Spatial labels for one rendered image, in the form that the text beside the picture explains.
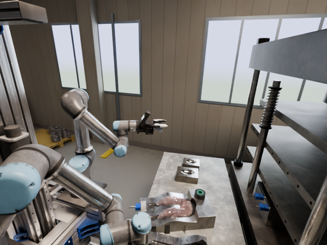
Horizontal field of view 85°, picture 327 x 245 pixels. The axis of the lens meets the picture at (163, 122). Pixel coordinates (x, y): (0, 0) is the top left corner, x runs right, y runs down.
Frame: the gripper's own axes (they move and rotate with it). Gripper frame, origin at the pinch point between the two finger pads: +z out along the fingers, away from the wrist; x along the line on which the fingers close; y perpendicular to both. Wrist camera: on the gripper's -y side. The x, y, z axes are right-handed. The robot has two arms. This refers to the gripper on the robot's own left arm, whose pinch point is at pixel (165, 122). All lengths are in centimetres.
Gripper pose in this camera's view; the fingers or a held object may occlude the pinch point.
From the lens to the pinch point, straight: 122.8
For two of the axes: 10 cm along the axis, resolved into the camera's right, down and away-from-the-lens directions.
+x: 1.3, 4.7, -8.7
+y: -0.5, 8.8, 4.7
